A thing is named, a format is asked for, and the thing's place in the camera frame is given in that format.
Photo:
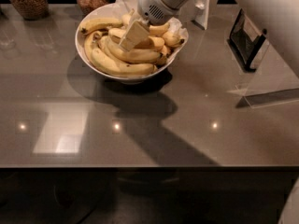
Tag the white ceramic bowl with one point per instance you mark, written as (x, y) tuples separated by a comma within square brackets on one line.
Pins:
[(114, 11)]

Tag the white napkin dispenser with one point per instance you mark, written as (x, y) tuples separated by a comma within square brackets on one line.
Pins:
[(196, 11)]

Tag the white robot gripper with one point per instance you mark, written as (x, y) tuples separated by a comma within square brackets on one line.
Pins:
[(152, 6)]

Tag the banana left curved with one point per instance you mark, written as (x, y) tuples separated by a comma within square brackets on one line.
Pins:
[(93, 41)]

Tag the white paper bowl liner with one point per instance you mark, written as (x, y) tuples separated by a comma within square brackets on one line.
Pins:
[(175, 24)]

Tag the glass jar left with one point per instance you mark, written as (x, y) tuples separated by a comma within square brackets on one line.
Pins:
[(31, 9)]

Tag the small banana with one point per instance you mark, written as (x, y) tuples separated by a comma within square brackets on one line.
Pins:
[(172, 40), (165, 53)]

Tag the black wire basket holder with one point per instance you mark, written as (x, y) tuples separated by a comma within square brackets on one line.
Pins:
[(245, 41)]

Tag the small banana lower right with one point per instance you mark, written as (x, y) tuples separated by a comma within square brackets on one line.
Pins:
[(165, 53)]

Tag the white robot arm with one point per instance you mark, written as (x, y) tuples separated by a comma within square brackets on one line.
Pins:
[(277, 19)]

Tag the banana front bottom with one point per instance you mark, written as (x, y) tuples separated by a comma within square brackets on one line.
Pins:
[(110, 66)]

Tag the banana middle long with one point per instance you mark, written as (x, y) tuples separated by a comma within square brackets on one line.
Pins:
[(151, 42)]

